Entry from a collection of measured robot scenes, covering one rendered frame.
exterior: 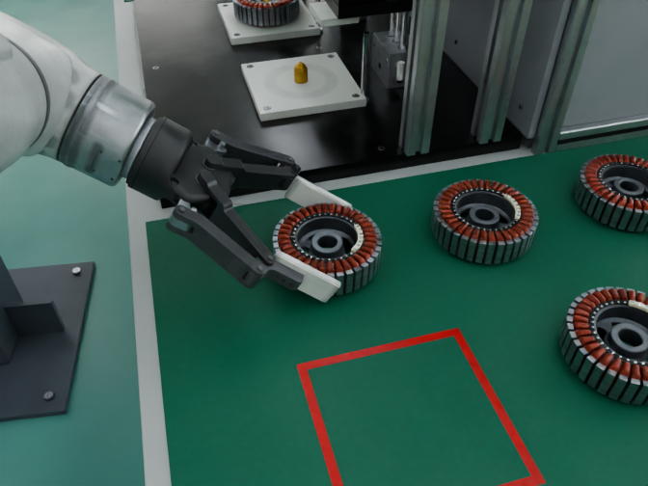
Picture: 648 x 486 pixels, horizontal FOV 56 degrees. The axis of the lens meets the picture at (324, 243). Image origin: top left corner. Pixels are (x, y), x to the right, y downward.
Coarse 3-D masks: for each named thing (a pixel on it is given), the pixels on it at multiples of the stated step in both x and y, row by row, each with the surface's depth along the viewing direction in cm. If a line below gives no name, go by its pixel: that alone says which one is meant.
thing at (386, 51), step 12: (384, 36) 89; (408, 36) 89; (372, 48) 92; (384, 48) 87; (396, 48) 86; (372, 60) 92; (384, 60) 88; (396, 60) 86; (384, 72) 89; (396, 84) 88
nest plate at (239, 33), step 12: (300, 0) 110; (228, 12) 106; (300, 12) 106; (228, 24) 102; (240, 24) 102; (288, 24) 102; (300, 24) 102; (312, 24) 102; (240, 36) 99; (252, 36) 99; (264, 36) 100; (276, 36) 100; (288, 36) 101; (300, 36) 101
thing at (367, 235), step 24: (288, 216) 64; (312, 216) 65; (336, 216) 65; (360, 216) 64; (288, 240) 61; (312, 240) 63; (336, 240) 63; (360, 240) 62; (312, 264) 59; (336, 264) 59; (360, 264) 60
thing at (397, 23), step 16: (336, 0) 79; (352, 0) 79; (368, 0) 79; (384, 0) 80; (400, 0) 80; (320, 16) 80; (336, 16) 80; (352, 16) 80; (400, 16) 85; (400, 32) 87
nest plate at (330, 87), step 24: (264, 72) 90; (288, 72) 90; (312, 72) 90; (336, 72) 90; (264, 96) 84; (288, 96) 84; (312, 96) 84; (336, 96) 84; (360, 96) 84; (264, 120) 82
